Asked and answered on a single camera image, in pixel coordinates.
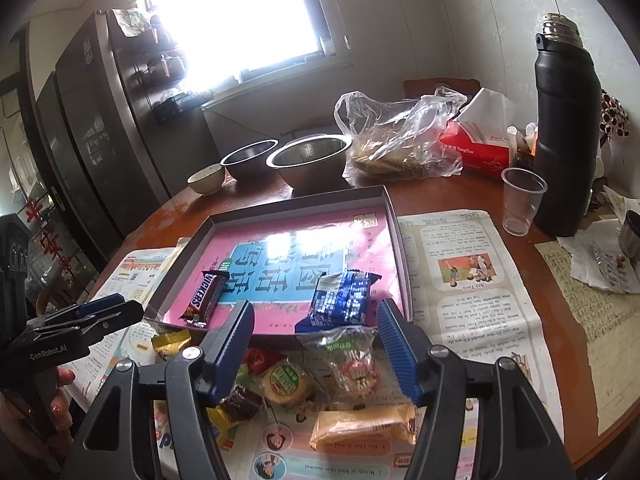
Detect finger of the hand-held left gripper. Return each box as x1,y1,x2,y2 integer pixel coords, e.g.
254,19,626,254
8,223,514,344
36,292,128,328
70,300,146,348

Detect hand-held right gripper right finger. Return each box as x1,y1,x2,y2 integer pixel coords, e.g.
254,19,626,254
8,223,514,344
375,299,566,480

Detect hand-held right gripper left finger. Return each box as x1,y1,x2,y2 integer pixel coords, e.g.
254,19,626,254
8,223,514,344
65,300,256,480

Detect clear packet red sweets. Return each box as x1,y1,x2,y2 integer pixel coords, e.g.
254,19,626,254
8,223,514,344
297,326,383,403

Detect brown chocolate bar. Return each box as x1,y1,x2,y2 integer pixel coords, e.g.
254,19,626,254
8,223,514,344
179,270,231,328

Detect round biscuit green label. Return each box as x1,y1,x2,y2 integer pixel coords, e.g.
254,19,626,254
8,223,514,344
261,357,318,407

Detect blue snack packet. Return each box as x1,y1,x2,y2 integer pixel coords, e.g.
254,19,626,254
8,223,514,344
295,269,383,335

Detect orange wafer packet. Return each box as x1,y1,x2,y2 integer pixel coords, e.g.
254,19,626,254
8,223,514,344
309,402,418,453

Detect grey cardboard box pink bottom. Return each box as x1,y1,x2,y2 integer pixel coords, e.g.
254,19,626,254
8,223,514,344
144,185,415,335

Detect person's left hand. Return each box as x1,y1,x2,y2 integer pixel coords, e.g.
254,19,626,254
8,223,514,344
49,367,77,433

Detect red snack packet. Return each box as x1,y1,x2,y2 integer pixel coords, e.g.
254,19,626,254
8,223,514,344
240,347,286,376

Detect gold candy packet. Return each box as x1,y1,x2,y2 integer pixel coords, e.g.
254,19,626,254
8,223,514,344
151,330,193,363

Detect brown cake packet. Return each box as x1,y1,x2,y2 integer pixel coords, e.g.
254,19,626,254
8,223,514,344
220,382,266,423

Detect yellow snack packet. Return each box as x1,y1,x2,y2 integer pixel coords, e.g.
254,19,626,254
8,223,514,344
207,405,242,451

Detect newspaper with cartoon picture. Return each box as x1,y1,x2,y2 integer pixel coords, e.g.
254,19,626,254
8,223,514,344
397,209,568,461

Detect red paper decoration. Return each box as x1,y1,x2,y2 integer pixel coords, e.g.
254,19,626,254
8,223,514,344
25,199,72,272

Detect newspaper with large coloured heading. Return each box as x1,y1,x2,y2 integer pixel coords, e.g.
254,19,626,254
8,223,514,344
70,320,506,480

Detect white ceramic bowl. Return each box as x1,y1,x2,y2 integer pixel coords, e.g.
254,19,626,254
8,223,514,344
187,164,227,196

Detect dark refrigerator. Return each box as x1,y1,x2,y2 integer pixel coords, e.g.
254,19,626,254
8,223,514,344
30,10,221,261

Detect small steel bowl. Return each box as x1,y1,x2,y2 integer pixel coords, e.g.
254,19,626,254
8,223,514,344
221,139,280,181

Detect brown baked food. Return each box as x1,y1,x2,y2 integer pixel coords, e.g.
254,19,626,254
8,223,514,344
350,137,462,179

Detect large steel bowl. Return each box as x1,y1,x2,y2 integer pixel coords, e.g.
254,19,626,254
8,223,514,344
266,135,352,192

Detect handwritten paper sheet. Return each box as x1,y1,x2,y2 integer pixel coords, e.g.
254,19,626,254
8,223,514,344
535,240,640,436

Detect clear plastic cup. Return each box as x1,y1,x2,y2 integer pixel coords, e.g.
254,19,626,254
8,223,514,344
501,167,548,237

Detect crumpled white paper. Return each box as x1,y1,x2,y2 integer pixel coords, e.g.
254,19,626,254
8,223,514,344
557,220,640,292

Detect clear plastic bag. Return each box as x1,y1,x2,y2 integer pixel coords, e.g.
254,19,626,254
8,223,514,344
334,87,471,181

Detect pill blister pack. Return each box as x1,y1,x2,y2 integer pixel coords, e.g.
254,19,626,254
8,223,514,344
590,247,637,292

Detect black thermos bottle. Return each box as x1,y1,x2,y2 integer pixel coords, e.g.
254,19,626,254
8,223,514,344
532,16,601,238

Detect small steel cup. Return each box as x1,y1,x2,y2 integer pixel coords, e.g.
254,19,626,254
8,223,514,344
619,209,640,261

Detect brown wooden chair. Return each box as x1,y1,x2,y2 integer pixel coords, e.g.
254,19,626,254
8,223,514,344
402,77,481,103

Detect hanging cloth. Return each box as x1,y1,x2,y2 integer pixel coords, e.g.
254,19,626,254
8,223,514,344
112,7,152,39

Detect window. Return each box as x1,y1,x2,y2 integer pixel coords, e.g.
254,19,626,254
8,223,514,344
145,0,351,86

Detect red white flower decoration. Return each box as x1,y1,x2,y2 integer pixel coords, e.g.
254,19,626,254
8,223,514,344
599,89,632,138

